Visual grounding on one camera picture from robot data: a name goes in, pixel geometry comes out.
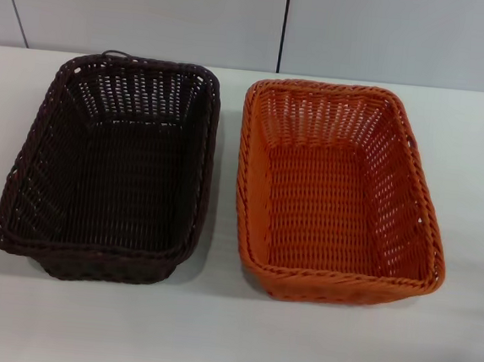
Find orange woven plastic basket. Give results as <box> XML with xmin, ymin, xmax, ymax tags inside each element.
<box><xmin>226</xmin><ymin>74</ymin><xmax>463</xmax><ymax>316</ymax></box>

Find dark brown woven basket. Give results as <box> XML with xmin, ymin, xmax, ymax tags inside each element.
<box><xmin>0</xmin><ymin>41</ymin><xmax>225</xmax><ymax>293</ymax></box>

